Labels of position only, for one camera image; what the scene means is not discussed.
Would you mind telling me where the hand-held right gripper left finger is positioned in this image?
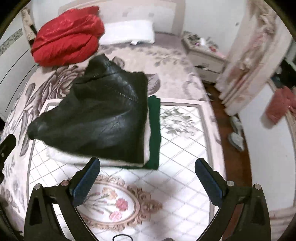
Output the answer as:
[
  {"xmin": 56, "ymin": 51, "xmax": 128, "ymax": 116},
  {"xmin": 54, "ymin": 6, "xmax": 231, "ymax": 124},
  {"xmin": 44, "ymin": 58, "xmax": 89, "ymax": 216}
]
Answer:
[{"xmin": 24, "ymin": 157, "xmax": 101, "ymax": 241}]

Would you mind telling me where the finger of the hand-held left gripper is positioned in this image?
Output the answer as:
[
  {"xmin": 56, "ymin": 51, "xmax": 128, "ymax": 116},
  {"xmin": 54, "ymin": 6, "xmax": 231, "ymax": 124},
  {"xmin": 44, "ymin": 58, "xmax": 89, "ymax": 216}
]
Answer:
[{"xmin": 0, "ymin": 134, "xmax": 17, "ymax": 168}]

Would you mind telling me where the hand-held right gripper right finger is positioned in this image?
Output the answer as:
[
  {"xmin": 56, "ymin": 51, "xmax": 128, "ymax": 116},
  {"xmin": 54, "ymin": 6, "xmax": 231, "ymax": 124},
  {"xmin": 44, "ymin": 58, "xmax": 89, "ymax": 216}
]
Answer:
[{"xmin": 195, "ymin": 158, "xmax": 271, "ymax": 241}]

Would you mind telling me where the black leather jacket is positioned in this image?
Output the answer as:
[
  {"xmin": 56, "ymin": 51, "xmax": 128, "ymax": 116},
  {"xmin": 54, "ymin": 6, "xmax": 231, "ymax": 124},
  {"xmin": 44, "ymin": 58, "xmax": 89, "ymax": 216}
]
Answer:
[{"xmin": 27, "ymin": 54, "xmax": 149, "ymax": 164}]

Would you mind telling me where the white quilted floral mat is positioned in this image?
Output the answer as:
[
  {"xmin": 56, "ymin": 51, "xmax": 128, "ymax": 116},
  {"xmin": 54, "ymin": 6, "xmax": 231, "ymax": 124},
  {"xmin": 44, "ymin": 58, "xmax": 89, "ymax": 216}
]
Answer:
[{"xmin": 25, "ymin": 98, "xmax": 222, "ymax": 241}]

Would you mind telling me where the white folded fluffy sweater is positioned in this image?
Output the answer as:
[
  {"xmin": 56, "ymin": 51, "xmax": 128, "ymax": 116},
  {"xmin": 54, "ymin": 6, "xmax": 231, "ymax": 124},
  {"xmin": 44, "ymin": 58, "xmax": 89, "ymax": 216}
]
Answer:
[{"xmin": 46, "ymin": 125, "xmax": 151, "ymax": 168}]

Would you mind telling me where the grey slipper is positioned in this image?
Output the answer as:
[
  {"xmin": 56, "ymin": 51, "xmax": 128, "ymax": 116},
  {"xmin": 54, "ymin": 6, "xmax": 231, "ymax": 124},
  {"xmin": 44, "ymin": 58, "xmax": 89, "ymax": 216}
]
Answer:
[
  {"xmin": 230, "ymin": 116, "xmax": 243, "ymax": 131},
  {"xmin": 228, "ymin": 133, "xmax": 245, "ymax": 151}
]

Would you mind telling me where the white bay window ledge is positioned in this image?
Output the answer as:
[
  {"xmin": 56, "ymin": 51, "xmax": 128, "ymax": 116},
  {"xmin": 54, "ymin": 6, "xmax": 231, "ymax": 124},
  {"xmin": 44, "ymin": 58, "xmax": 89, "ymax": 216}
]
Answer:
[{"xmin": 238, "ymin": 81, "xmax": 296, "ymax": 209}]

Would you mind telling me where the dark green folded garment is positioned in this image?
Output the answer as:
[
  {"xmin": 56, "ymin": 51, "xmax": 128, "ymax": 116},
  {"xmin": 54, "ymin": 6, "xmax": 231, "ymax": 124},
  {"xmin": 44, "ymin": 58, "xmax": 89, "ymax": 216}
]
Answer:
[{"xmin": 121, "ymin": 95, "xmax": 161, "ymax": 170}]

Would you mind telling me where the white wardrobe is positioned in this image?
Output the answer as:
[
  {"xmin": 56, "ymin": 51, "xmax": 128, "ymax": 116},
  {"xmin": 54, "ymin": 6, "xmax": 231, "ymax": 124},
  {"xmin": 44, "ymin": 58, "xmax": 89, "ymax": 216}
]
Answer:
[{"xmin": 0, "ymin": 11, "xmax": 38, "ymax": 121}]

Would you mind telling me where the loose pink floral curtain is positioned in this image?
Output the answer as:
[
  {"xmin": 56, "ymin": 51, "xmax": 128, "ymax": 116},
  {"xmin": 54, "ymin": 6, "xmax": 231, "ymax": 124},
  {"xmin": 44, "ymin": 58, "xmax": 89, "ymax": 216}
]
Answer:
[{"xmin": 268, "ymin": 205, "xmax": 296, "ymax": 234}]

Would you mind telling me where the pink padded jacket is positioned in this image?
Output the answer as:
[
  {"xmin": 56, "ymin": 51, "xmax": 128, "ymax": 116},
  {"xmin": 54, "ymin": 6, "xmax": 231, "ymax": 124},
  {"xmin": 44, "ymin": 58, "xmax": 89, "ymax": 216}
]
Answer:
[{"xmin": 266, "ymin": 87, "xmax": 296, "ymax": 123}]

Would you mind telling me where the tied pink floral curtain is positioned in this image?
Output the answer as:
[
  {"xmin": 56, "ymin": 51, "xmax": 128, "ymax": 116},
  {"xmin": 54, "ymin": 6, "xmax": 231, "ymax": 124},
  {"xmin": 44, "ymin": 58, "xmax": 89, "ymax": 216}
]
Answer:
[{"xmin": 216, "ymin": 0, "xmax": 287, "ymax": 116}]

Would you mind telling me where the white nightstand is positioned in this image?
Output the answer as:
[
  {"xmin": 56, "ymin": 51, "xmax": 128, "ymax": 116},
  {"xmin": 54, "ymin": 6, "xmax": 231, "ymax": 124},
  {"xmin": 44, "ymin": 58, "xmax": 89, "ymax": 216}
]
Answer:
[{"xmin": 181, "ymin": 32, "xmax": 226, "ymax": 82}]

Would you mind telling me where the red duvet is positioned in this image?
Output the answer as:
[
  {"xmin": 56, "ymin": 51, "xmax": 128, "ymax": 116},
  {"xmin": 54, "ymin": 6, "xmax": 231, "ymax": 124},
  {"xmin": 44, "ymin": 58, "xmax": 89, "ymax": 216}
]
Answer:
[{"xmin": 31, "ymin": 6, "xmax": 105, "ymax": 67}]

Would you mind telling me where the beige hanging garment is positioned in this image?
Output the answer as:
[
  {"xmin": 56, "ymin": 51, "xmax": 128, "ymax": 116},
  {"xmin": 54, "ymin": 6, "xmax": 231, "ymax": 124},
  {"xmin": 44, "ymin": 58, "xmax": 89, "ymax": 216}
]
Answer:
[{"xmin": 22, "ymin": 9, "xmax": 37, "ymax": 40}]

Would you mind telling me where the window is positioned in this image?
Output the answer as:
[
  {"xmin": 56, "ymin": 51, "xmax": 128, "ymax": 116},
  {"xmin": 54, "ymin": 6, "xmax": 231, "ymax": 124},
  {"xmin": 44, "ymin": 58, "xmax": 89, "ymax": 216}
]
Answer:
[{"xmin": 270, "ymin": 42, "xmax": 296, "ymax": 88}]

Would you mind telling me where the pile of small toiletries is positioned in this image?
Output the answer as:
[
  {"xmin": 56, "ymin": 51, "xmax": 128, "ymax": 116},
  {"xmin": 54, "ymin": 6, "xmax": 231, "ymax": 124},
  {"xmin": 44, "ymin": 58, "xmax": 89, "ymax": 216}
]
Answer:
[{"xmin": 185, "ymin": 32, "xmax": 222, "ymax": 56}]

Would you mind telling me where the white pillow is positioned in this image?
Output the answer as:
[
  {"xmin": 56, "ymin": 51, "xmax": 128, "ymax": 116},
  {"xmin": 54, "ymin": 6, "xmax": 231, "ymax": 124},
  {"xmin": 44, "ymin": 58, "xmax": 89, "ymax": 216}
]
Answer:
[{"xmin": 98, "ymin": 20, "xmax": 155, "ymax": 45}]

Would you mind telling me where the bed with beige headboard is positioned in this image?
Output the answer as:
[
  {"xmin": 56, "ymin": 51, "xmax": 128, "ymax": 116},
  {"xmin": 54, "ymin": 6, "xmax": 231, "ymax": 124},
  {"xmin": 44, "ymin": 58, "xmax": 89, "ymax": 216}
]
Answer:
[{"xmin": 0, "ymin": 0, "xmax": 225, "ymax": 241}]

